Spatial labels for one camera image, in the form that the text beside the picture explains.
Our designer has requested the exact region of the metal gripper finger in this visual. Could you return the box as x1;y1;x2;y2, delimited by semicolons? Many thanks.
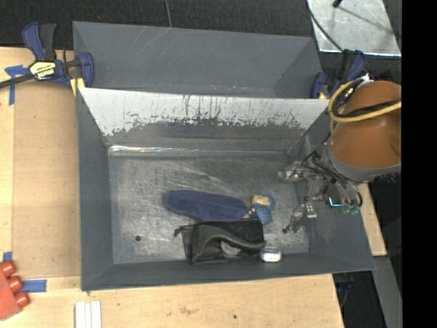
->
277;161;310;183
282;201;318;235

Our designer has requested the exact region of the blue toy doll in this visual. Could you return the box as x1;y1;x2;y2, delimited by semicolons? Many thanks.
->
246;193;276;226

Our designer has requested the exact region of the small clear white box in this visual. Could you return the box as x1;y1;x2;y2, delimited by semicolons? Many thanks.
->
259;246;283;263

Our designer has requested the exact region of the grey metal bin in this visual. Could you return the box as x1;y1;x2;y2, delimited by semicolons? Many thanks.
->
72;20;377;292

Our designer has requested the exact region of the navy blue cloth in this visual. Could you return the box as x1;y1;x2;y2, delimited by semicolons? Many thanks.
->
165;189;251;223

